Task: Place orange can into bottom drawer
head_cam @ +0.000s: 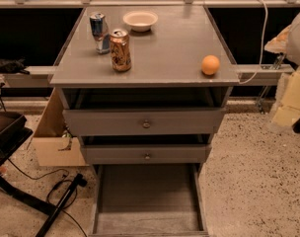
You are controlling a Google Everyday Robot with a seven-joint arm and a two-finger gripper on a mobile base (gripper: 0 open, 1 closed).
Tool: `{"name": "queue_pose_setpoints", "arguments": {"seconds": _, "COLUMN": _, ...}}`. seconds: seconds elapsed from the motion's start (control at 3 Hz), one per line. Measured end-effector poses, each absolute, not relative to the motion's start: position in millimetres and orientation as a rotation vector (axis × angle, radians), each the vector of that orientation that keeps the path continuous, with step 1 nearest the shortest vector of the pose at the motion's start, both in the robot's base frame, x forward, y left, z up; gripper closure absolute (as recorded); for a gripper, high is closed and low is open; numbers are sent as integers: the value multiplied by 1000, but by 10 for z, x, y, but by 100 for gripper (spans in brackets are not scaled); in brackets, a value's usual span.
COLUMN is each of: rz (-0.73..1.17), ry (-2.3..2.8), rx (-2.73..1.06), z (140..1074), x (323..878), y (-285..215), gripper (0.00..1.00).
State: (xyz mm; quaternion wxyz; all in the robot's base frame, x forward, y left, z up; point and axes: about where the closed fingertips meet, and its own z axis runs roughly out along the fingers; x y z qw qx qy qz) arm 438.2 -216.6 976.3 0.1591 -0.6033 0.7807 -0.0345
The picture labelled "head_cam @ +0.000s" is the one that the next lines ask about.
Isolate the orange soda can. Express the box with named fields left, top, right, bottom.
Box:
left=110, top=29, right=131, bottom=72

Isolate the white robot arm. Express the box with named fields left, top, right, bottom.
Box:
left=264, top=12, right=300, bottom=127

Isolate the grey drawer cabinet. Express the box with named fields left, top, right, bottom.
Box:
left=47, top=4, right=241, bottom=176

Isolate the grey middle drawer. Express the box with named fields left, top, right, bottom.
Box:
left=81, top=144, right=211, bottom=164

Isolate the grey top drawer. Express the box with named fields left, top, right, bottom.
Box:
left=63, top=108, right=225, bottom=136

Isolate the grey open bottom drawer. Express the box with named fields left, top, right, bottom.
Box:
left=89, top=164, right=209, bottom=237

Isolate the blue silver energy drink can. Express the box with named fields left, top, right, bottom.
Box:
left=90, top=12, right=110, bottom=54

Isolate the orange fruit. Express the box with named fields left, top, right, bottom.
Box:
left=201, top=55, right=220, bottom=75

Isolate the white paper bowl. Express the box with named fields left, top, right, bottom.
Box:
left=123, top=11, right=158, bottom=33

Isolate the cardboard box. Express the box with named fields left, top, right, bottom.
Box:
left=32, top=90, right=86, bottom=167

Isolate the black stand base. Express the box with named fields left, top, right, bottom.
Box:
left=0, top=111, right=89, bottom=237

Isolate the white hanging cable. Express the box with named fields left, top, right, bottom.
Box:
left=238, top=0, right=269, bottom=85

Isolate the black floor cable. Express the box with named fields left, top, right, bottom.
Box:
left=6, top=157, right=89, bottom=237

